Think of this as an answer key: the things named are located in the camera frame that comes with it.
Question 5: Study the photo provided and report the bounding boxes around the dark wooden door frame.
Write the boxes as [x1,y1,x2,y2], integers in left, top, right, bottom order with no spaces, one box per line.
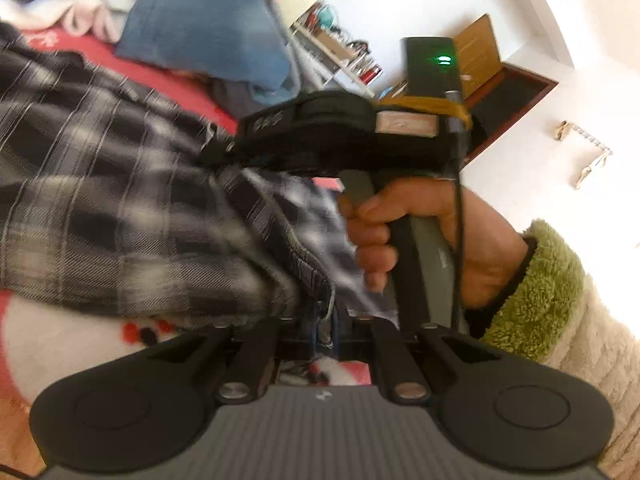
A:
[462,62,560,166]

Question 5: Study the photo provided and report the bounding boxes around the wooden door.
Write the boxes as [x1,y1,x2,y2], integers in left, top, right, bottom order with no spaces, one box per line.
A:
[390,14,503,111]

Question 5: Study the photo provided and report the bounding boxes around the white shelf unit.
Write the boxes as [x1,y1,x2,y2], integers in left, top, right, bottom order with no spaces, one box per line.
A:
[290,2,383,98]

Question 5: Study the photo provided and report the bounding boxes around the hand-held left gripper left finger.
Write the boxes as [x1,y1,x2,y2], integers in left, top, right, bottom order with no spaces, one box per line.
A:
[145,305,321,406]

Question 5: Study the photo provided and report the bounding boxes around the black white plaid shirt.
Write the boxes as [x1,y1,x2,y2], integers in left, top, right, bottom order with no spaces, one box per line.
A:
[0,22,401,386]

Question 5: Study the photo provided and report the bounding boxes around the wall hook rack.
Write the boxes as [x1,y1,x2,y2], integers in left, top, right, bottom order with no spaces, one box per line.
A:
[555,120,613,153]

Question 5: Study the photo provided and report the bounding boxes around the person's right hand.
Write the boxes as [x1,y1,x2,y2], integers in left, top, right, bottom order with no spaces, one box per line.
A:
[337,177,531,311]

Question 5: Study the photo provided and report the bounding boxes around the person's right forearm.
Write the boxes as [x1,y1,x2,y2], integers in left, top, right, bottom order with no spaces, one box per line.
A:
[462,220,640,480]

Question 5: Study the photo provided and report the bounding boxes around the dark grey garment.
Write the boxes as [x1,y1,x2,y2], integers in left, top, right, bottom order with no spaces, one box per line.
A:
[207,77,273,121]

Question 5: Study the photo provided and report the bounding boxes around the pale pink fleece garment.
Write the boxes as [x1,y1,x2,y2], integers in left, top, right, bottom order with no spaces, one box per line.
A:
[0,0,121,43]

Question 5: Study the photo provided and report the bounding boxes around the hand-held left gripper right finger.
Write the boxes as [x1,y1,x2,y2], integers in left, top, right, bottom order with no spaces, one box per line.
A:
[330,305,506,406]

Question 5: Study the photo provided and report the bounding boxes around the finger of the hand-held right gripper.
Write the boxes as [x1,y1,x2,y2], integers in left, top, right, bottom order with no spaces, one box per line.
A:
[197,122,242,168]

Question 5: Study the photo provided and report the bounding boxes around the blue jeans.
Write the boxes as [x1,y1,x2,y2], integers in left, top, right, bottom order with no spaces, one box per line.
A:
[115,0,293,106]

